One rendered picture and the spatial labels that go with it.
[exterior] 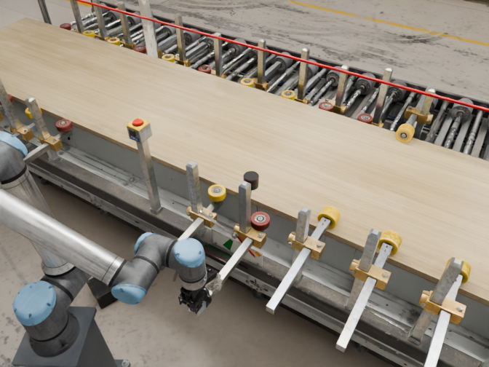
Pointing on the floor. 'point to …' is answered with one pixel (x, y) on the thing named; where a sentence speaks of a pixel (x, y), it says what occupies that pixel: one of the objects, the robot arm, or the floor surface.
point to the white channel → (148, 28)
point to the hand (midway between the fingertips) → (201, 306)
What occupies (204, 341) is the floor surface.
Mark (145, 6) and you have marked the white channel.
